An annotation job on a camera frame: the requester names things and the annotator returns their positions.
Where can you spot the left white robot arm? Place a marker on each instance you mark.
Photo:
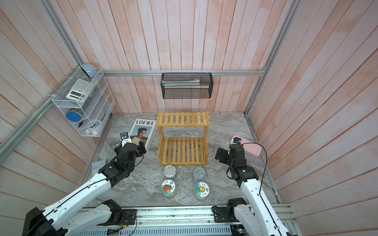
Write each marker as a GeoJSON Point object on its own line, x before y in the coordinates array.
{"type": "Point", "coordinates": [61, 218]}

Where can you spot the pink flat case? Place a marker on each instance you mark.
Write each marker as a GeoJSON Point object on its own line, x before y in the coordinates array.
{"type": "Point", "coordinates": [250, 147]}

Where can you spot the tin can with pull tab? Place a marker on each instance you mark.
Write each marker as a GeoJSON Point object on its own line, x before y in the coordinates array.
{"type": "Point", "coordinates": [199, 174]}

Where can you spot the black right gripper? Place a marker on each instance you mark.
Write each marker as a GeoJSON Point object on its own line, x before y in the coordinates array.
{"type": "Point", "coordinates": [225, 153]}

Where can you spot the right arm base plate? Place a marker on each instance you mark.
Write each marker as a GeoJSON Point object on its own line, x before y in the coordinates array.
{"type": "Point", "coordinates": [221, 215]}

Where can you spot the sunflower seed jar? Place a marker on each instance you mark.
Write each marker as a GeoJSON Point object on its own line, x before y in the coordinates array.
{"type": "Point", "coordinates": [201, 191]}

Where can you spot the booklet in mesh basket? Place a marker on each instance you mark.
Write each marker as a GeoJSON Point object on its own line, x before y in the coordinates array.
{"type": "Point", "coordinates": [195, 82]}

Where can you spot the tomato seed jar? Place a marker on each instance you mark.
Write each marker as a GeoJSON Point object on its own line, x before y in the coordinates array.
{"type": "Point", "coordinates": [169, 189]}

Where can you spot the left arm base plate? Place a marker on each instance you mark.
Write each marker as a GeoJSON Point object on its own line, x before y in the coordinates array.
{"type": "Point", "coordinates": [121, 217]}

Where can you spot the white wire wall rack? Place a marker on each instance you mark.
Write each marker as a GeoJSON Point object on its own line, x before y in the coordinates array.
{"type": "Point", "coordinates": [98, 106]}

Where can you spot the LOEWE magazine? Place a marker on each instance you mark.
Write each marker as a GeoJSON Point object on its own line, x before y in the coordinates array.
{"type": "Point", "coordinates": [143, 131]}

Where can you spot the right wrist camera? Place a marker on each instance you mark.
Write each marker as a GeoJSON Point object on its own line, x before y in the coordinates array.
{"type": "Point", "coordinates": [236, 140]}

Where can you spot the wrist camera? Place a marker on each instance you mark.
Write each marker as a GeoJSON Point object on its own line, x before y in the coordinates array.
{"type": "Point", "coordinates": [236, 140]}
{"type": "Point", "coordinates": [125, 138]}

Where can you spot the green label tin can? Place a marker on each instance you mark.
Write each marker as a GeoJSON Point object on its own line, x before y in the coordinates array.
{"type": "Point", "coordinates": [169, 172]}

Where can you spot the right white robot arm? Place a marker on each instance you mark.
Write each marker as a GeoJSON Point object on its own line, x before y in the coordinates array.
{"type": "Point", "coordinates": [257, 215]}

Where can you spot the wooden slatted shelf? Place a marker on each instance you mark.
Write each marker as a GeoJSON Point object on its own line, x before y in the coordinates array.
{"type": "Point", "coordinates": [183, 138]}

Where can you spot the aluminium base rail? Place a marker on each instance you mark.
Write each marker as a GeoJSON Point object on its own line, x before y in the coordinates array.
{"type": "Point", "coordinates": [174, 215]}

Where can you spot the white calculator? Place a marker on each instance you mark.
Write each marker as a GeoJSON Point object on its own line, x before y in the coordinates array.
{"type": "Point", "coordinates": [80, 91]}

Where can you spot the black mesh wall basket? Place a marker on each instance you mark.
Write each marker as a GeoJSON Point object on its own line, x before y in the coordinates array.
{"type": "Point", "coordinates": [204, 90]}

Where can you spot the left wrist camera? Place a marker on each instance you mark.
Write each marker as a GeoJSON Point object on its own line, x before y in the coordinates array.
{"type": "Point", "coordinates": [125, 138]}

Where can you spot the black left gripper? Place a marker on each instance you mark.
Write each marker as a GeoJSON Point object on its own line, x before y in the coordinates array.
{"type": "Point", "coordinates": [143, 149]}

